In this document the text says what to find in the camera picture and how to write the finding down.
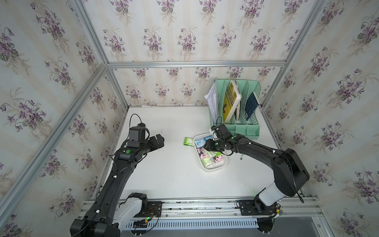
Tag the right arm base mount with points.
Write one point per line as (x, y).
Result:
(255, 207)

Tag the light blue tissue pack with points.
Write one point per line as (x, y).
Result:
(200, 143)
(208, 137)

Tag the pink tissue pack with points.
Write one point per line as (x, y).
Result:
(218, 159)
(202, 153)

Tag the yellow book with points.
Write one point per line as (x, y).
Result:
(231, 101)

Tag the white plastic storage box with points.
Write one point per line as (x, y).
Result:
(214, 166)

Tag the pink tissue pack top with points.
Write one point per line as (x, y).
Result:
(202, 153)

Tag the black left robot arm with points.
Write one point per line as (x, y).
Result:
(99, 220)

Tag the mint green desk organizer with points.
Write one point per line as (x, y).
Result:
(246, 124)

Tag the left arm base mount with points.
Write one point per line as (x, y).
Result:
(139, 208)

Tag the dark blue notebook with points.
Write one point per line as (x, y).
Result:
(251, 105)

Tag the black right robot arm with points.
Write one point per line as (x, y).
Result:
(289, 172)

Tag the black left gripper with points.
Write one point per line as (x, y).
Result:
(154, 145)

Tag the white paper stack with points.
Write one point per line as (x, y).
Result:
(212, 101)

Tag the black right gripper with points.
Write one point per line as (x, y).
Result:
(208, 146)

